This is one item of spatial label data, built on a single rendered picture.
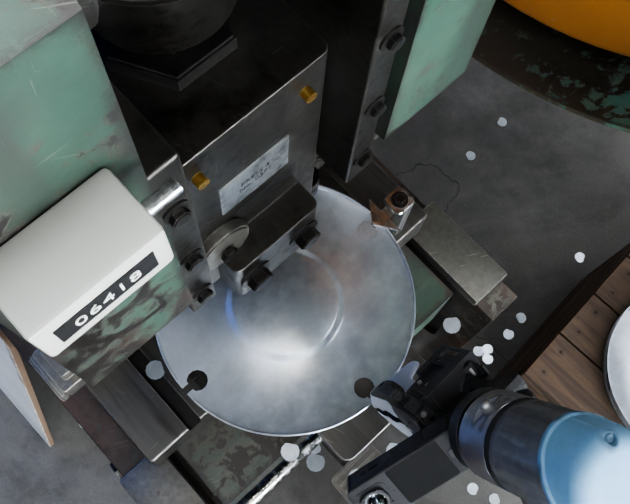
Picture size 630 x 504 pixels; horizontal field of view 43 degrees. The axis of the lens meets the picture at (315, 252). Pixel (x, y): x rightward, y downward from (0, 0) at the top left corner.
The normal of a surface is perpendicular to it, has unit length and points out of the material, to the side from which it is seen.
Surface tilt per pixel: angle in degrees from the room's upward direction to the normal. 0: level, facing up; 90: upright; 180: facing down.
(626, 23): 90
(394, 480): 38
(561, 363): 0
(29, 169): 90
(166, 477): 0
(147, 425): 0
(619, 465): 25
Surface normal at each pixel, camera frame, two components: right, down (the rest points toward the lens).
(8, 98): 0.68, 0.71
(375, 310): 0.05, -0.30
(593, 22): -0.73, 0.64
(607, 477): 0.34, 0.01
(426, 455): 0.00, 0.34
